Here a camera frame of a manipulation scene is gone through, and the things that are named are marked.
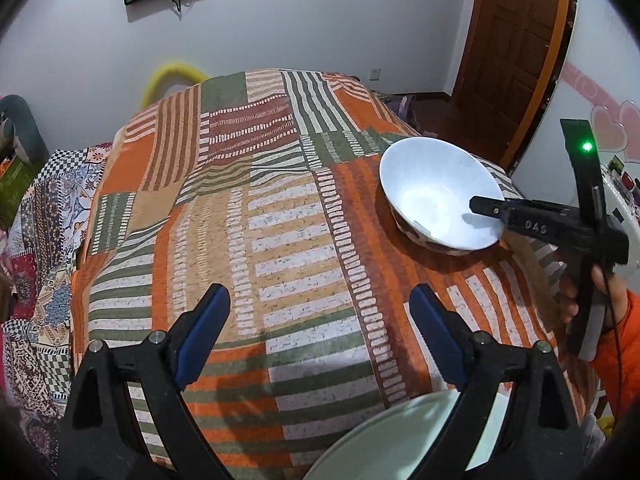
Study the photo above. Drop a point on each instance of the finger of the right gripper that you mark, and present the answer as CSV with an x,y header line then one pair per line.
x,y
551,223

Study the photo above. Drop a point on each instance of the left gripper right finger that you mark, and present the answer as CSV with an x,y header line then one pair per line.
x,y
539,437

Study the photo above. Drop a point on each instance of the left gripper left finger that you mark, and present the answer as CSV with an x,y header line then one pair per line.
x,y
101,437

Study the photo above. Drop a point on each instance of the small green plate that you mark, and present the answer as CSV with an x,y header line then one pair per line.
x,y
389,445

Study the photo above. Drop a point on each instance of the white bowl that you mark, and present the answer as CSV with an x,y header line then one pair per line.
x,y
429,184

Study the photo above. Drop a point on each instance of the orange sleeve forearm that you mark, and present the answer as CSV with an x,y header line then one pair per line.
x,y
618,358

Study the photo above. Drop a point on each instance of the person's right hand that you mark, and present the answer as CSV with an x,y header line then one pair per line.
x,y
607,287

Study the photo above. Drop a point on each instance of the wooden door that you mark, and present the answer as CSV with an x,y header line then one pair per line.
x,y
511,60

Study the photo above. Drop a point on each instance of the patterned patchwork blanket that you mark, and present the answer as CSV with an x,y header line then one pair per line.
x,y
38,259

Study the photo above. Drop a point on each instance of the striped patchwork tablecloth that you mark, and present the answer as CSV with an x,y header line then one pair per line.
x,y
266,182

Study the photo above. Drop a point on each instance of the grey plush toy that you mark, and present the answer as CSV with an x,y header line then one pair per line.
x,y
19,132

